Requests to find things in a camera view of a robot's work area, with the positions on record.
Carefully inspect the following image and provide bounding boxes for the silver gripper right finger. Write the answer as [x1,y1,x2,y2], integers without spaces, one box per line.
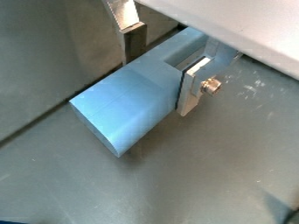
[174,38,241,116]

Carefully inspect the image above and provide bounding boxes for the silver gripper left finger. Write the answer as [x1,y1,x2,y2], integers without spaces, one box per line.
[101,0,146,65]

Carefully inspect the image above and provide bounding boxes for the light blue square-circle object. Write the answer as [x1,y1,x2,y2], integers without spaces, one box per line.
[69,28,207,157]

